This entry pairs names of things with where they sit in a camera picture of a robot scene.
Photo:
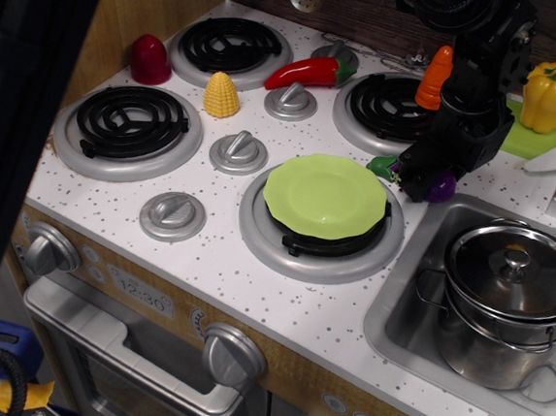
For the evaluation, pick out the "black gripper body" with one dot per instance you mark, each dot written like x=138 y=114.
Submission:
x=466 y=132

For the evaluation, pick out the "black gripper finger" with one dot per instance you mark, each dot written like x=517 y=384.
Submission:
x=425 y=182

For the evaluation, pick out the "purple toy eggplant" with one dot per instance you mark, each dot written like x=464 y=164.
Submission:
x=387 y=167

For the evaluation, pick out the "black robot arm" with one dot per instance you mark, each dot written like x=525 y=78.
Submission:
x=492 y=44

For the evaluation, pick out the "light green plastic plate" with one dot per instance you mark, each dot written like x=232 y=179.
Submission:
x=325 y=196

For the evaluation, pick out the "orange toy carrot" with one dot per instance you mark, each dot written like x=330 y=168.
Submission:
x=428 y=93

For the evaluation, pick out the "green cutting board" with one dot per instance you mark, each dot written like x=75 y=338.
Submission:
x=524 y=142

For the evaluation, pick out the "back right black burner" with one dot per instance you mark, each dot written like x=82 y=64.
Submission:
x=378 y=113

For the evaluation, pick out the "black burner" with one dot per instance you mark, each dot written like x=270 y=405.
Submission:
x=378 y=113
x=264 y=239
x=247 y=51
x=127 y=133

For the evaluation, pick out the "yellow toy bell pepper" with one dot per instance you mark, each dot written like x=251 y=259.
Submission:
x=539 y=99

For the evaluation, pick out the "white toy knife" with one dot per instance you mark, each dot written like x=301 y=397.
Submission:
x=544 y=163

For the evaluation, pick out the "red toy chili pepper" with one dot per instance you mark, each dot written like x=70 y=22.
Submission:
x=319 y=71

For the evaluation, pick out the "silver stove knob upper middle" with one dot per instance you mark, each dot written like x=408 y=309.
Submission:
x=290 y=103

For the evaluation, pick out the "silver stove knob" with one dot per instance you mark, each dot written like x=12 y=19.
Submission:
x=172 y=217
x=290 y=103
x=240 y=154
x=340 y=50

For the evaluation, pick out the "silver sink basin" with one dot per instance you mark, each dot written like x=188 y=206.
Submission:
x=401 y=327

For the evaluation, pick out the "steel pot with lid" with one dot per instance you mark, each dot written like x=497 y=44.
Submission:
x=496 y=300

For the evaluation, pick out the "front right black burner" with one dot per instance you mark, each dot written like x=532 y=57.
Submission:
x=264 y=239

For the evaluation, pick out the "silver stove knob back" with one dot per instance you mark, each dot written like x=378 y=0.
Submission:
x=340 y=50

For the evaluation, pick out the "silver stove knob centre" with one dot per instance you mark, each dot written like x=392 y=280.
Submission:
x=240 y=154

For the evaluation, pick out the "yellow toy corn cob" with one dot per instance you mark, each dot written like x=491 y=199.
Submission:
x=221 y=96

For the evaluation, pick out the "back left black burner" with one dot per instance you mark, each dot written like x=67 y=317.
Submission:
x=247 y=51

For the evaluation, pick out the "silver stove knob front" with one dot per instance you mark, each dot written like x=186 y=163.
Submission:
x=172 y=217

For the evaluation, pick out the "right oven dial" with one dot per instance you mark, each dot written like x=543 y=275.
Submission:
x=230 y=357

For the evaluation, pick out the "oven dial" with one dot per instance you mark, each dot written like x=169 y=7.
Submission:
x=50 y=251
x=230 y=357

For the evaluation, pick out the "oven clock display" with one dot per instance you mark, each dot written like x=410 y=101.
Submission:
x=145 y=293

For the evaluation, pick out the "front left black burner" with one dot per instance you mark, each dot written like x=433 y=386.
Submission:
x=127 y=133

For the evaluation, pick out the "dark red toy fruit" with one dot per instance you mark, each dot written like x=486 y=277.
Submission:
x=149 y=61

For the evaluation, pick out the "left oven dial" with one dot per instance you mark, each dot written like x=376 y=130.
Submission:
x=50 y=251

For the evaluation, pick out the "blue clamp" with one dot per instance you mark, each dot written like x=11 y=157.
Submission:
x=20 y=351

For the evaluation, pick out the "silver oven door handle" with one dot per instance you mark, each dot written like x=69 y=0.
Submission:
x=98 y=333

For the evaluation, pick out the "black camera frame post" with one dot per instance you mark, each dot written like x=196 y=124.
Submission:
x=15 y=146

